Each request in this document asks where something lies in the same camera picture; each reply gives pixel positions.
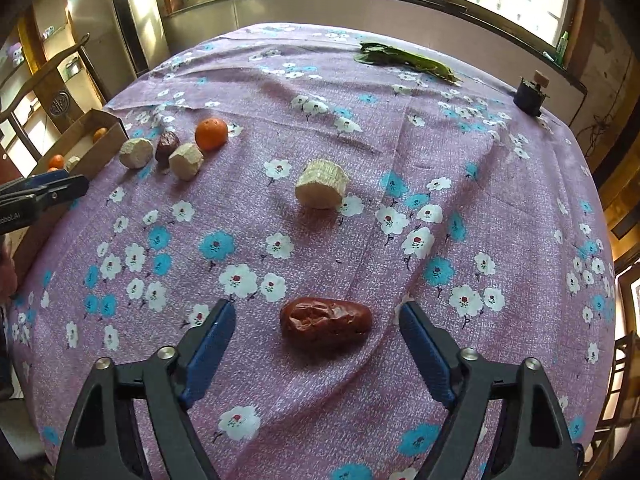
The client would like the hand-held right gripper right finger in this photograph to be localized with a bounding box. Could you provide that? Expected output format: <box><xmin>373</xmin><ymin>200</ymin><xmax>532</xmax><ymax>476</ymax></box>
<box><xmin>398</xmin><ymin>301</ymin><xmax>581</xmax><ymax>480</ymax></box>

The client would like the brown cardboard box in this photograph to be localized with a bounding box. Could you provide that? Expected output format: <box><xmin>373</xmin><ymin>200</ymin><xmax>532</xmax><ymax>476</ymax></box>
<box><xmin>7</xmin><ymin>109</ymin><xmax>128</xmax><ymax>286</ymax></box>

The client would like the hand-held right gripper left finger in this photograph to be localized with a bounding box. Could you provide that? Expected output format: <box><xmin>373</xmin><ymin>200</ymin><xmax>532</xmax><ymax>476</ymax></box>
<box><xmin>54</xmin><ymin>299</ymin><xmax>237</xmax><ymax>480</ymax></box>

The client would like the small black device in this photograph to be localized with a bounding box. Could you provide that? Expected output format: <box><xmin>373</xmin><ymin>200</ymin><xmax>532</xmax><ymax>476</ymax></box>
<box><xmin>513</xmin><ymin>70</ymin><xmax>550</xmax><ymax>117</ymax></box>

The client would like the person's left hand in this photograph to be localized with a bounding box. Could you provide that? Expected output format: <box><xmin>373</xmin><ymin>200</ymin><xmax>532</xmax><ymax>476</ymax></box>
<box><xmin>0</xmin><ymin>245</ymin><xmax>19</xmax><ymax>300</ymax></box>

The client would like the carved wooden chair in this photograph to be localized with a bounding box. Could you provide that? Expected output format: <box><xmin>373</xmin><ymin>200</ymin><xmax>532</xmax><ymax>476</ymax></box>
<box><xmin>0</xmin><ymin>32</ymin><xmax>108</xmax><ymax>161</ymax></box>

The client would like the dark red date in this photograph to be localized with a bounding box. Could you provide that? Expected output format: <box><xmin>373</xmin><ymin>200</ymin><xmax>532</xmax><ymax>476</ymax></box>
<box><xmin>279</xmin><ymin>297</ymin><xmax>373</xmax><ymax>352</ymax></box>
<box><xmin>155</xmin><ymin>131</ymin><xmax>181</xmax><ymax>164</ymax></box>

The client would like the black cable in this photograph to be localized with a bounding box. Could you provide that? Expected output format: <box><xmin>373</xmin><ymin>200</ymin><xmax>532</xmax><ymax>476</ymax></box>
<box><xmin>587</xmin><ymin>105</ymin><xmax>618</xmax><ymax>158</ymax></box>

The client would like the purple floral tablecloth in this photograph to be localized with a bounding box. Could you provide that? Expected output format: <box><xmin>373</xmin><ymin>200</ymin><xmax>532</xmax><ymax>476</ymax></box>
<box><xmin>10</xmin><ymin>22</ymin><xmax>618</xmax><ymax>480</ymax></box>

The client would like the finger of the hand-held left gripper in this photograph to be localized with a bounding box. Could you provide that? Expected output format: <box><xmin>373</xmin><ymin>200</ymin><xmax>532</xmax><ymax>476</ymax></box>
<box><xmin>0</xmin><ymin>174</ymin><xmax>90</xmax><ymax>213</ymax></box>
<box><xmin>0</xmin><ymin>169</ymin><xmax>70</xmax><ymax>193</ymax></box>

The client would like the large white sugarcane chunk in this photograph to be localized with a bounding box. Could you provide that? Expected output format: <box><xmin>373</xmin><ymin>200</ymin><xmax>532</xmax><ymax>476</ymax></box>
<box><xmin>119</xmin><ymin>138</ymin><xmax>154</xmax><ymax>169</ymax></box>

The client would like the green leafy vegetable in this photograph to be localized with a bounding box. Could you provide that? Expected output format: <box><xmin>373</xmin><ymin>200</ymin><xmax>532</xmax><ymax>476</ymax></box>
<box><xmin>353</xmin><ymin>41</ymin><xmax>463</xmax><ymax>83</ymax></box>

